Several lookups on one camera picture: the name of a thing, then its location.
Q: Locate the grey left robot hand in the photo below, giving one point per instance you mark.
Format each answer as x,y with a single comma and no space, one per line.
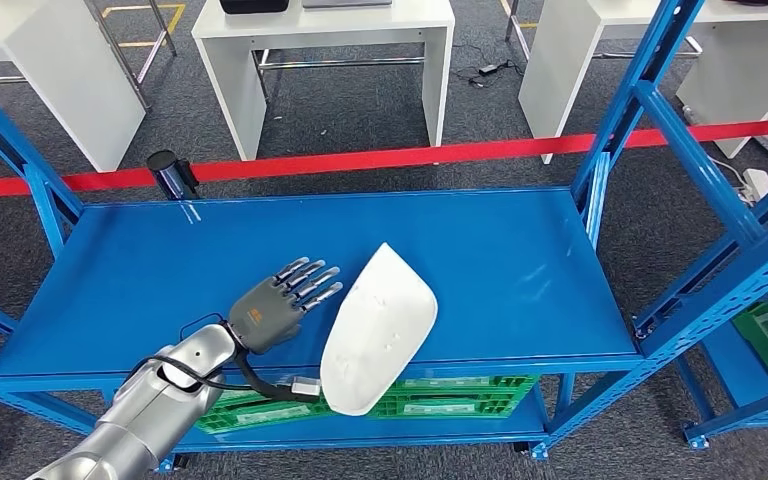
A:
265,314

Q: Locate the white curved shell part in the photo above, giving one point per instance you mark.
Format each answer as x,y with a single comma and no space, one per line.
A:
377,324

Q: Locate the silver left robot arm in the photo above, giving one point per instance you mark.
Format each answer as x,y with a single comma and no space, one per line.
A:
159,411

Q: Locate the red barrier tape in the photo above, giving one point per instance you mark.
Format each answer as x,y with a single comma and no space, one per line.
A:
357,159

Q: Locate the white table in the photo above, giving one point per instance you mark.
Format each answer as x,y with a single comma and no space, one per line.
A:
556,79
331,23
59,66

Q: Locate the black box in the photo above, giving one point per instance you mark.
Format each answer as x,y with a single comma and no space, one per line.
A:
255,5

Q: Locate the grey laptop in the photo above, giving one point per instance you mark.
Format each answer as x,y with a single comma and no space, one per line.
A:
347,3

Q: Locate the white power strip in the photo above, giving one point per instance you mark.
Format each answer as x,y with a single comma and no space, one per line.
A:
757,184

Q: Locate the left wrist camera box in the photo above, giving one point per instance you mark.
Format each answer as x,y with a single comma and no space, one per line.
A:
306,386

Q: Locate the black stanchion post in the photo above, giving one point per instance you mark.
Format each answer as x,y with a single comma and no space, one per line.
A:
168,173

